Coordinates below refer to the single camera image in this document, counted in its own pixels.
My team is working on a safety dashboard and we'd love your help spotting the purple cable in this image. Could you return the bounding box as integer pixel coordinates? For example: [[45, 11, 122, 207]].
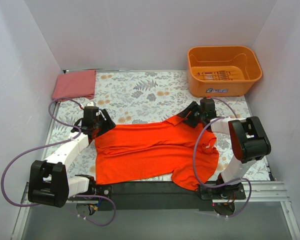
[[192, 96, 253, 219], [0, 97, 117, 227]]

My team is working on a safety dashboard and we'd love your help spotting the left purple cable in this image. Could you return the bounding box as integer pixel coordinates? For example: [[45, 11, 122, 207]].
[[0, 97, 117, 227]]

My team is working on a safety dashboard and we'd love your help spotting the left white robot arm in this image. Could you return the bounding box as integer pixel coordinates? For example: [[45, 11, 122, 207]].
[[27, 105, 116, 208]]

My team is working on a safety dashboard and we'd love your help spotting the orange plastic basket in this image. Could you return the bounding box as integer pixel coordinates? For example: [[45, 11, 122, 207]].
[[186, 45, 263, 97]]

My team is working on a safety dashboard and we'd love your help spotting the floral table mat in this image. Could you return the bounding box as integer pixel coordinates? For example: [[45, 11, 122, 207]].
[[48, 71, 271, 181]]

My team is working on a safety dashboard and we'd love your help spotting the folded pink t shirt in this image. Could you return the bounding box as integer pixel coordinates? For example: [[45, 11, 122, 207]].
[[51, 69, 96, 100]]

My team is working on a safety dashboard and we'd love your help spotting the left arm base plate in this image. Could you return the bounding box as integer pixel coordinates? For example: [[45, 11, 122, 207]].
[[67, 184, 113, 200]]

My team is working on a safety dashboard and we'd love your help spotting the orange t shirt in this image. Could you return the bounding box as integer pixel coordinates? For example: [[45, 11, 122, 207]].
[[94, 115, 219, 191]]

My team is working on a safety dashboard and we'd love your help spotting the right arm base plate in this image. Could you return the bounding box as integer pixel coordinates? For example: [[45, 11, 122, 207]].
[[196, 183, 246, 200]]

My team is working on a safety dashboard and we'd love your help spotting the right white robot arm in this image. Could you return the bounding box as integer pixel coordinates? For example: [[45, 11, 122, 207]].
[[177, 97, 271, 199]]

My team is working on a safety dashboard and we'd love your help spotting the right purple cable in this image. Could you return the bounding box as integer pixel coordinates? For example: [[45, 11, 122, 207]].
[[192, 96, 253, 219]]

